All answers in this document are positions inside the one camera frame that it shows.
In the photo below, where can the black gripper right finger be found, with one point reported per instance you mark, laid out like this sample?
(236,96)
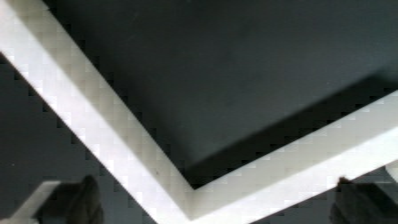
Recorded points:
(366,203)

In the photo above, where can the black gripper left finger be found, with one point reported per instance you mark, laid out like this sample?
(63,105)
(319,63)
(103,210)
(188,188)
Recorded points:
(72,205)

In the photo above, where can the white L-shaped fence wall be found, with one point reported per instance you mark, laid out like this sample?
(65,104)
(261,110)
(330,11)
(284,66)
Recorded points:
(337,153)

